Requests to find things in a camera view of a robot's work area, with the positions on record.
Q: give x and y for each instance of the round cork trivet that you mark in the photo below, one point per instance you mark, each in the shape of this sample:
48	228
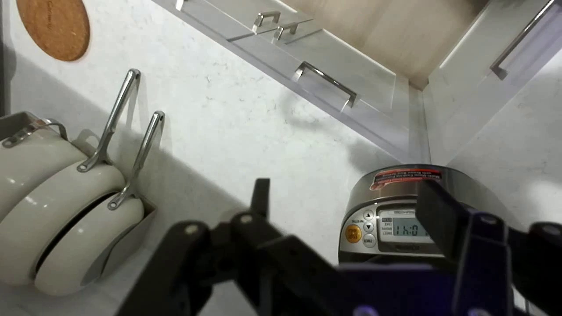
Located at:
53	26

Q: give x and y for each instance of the wide white drawer front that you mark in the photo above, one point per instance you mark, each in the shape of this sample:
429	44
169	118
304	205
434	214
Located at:
468	70

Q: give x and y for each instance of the narrow white drawer front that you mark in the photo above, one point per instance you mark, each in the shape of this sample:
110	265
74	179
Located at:
375	88

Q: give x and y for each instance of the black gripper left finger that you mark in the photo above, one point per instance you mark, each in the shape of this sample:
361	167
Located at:
275	274

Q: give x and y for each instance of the white lower cabinet door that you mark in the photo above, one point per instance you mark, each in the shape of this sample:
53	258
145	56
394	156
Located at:
222	14

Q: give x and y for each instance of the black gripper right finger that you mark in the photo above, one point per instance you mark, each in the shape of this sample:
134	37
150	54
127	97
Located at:
492	269

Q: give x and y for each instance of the large cream frying pan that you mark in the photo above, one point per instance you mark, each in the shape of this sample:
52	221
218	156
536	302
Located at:
59	211

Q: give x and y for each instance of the small cream frying pan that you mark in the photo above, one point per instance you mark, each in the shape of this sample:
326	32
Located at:
88	251

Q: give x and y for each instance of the silver rice cooker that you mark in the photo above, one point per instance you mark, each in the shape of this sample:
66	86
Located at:
380	198

